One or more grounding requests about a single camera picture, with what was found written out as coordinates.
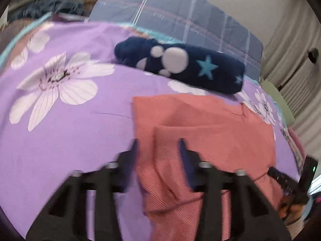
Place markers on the green pillow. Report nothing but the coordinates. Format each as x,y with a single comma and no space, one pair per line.
280,98

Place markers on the black floor lamp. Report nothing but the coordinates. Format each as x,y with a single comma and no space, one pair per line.
313,55

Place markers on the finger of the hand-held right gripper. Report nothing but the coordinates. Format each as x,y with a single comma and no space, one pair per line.
286,180

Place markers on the purple floral bedsheet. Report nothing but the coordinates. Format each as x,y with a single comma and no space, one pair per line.
75,135

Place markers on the navy star print fleece blanket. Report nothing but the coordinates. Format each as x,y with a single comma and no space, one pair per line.
190,67

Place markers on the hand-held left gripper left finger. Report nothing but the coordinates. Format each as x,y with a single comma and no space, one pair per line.
132,155

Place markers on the salmon pink knit garment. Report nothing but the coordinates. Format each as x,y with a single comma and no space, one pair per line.
213,130

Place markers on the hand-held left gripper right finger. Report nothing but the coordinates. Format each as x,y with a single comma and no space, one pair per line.
184,155

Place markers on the grey-blue plaid pillow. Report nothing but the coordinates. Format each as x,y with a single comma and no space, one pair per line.
175,12

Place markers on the beige curtain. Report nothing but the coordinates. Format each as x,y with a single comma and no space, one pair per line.
293,42

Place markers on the person's right hand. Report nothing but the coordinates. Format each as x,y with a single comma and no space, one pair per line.
288,208

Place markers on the stack of folded pink clothes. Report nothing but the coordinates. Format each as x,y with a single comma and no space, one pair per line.
297,148

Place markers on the dark blue knit cloth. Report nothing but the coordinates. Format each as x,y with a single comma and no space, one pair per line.
50,6

